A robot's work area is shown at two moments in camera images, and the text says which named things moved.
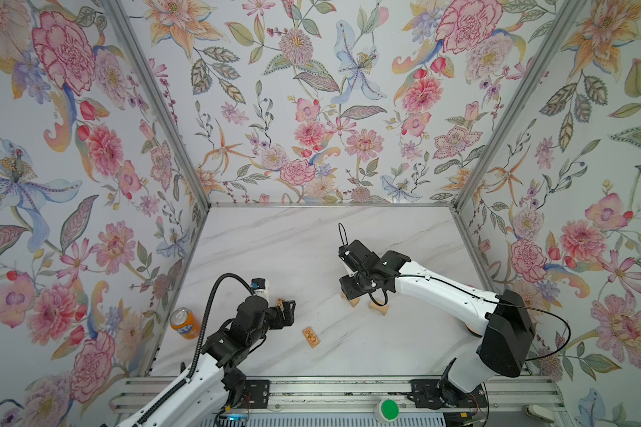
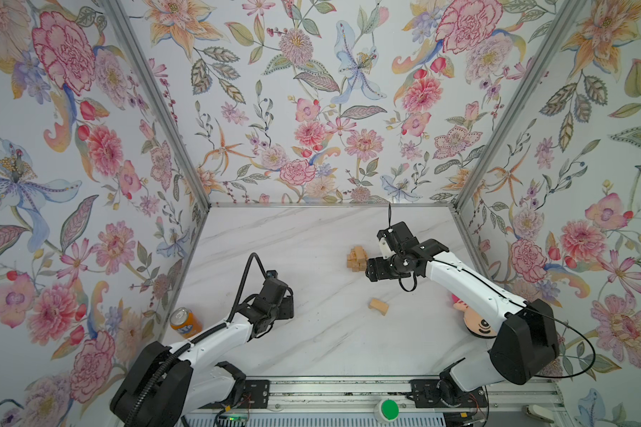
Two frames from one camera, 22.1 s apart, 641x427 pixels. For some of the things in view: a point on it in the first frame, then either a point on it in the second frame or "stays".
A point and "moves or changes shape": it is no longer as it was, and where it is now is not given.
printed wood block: (311, 336) moves or changes shape
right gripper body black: (352, 286) to (388, 269)
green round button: (390, 409) stays
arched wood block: (383, 310) stays
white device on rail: (537, 412) stays
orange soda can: (184, 322) stays
